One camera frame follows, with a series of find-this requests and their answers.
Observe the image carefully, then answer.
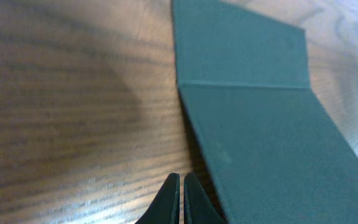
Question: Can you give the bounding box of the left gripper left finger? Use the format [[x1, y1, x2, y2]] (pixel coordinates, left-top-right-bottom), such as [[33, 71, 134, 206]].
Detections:
[[136, 173, 180, 224]]

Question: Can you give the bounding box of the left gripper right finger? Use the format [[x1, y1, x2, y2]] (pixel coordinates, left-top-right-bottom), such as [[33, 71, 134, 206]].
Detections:
[[184, 172, 226, 224]]

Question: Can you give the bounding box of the dark green box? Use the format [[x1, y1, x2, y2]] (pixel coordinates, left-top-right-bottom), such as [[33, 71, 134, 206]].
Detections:
[[172, 1, 358, 223]]

